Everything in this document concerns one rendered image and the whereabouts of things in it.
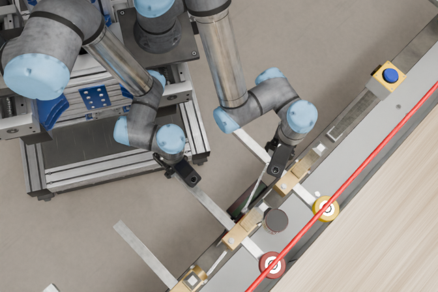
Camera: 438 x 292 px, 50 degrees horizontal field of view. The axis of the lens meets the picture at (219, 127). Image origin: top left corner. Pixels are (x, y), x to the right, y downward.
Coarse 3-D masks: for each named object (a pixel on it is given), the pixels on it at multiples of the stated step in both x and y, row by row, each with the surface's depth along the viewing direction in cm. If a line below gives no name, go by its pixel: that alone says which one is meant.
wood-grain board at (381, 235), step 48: (432, 144) 161; (384, 192) 154; (432, 192) 155; (336, 240) 147; (384, 240) 148; (432, 240) 150; (288, 288) 141; (336, 288) 142; (384, 288) 144; (432, 288) 145
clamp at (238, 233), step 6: (240, 222) 150; (234, 228) 149; (240, 228) 149; (252, 228) 149; (228, 234) 148; (234, 234) 148; (240, 234) 148; (246, 234) 149; (222, 240) 149; (234, 240) 148; (240, 240) 148; (228, 246) 149; (234, 246) 147
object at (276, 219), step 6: (276, 210) 121; (270, 216) 120; (276, 216) 121; (282, 216) 121; (258, 222) 138; (270, 222) 120; (276, 222) 120; (282, 222) 120; (270, 228) 120; (276, 228) 120; (282, 228) 120
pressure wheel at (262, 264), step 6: (270, 252) 144; (276, 252) 144; (264, 258) 143; (270, 258) 143; (282, 258) 143; (258, 264) 145; (264, 264) 142; (282, 264) 143; (276, 270) 142; (282, 270) 142; (270, 276) 141; (276, 276) 142
